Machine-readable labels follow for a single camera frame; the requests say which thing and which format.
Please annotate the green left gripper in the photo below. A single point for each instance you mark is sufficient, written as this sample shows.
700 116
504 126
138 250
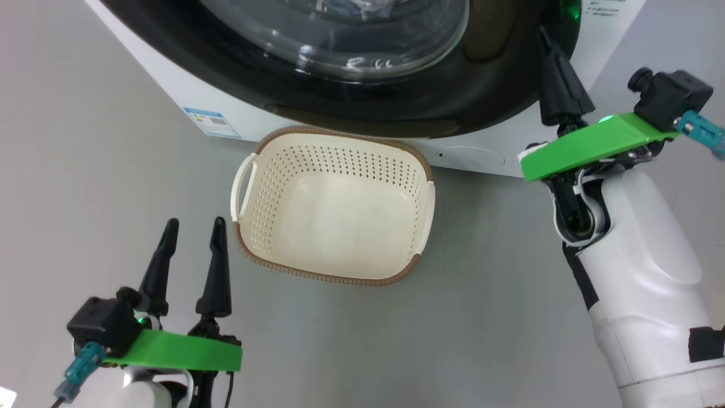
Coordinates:
181 351

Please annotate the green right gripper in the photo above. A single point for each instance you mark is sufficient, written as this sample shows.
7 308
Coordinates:
595 141

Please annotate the grey washing machine door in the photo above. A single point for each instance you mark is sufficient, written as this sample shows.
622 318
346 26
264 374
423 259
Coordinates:
453 102

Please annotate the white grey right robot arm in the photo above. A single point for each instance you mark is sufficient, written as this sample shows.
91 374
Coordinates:
640 255

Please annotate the white front-load washing machine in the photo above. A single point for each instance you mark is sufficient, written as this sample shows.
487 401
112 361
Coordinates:
249 120

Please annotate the small printed text sticker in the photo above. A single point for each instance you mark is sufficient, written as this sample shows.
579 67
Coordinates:
603 8

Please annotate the round white filter cover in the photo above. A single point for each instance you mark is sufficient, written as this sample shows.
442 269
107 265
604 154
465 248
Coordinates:
473 157

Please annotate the blue energy label sticker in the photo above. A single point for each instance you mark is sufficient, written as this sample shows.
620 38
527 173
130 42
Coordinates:
212 122

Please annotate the cream perforated laundry basket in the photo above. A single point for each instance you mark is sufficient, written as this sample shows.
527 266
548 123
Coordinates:
340 226

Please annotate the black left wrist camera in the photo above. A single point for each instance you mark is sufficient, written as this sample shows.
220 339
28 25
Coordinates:
102 326

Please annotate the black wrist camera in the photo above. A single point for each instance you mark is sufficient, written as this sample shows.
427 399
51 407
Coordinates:
674 96
102 326

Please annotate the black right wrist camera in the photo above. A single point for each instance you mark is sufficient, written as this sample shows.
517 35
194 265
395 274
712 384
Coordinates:
674 96

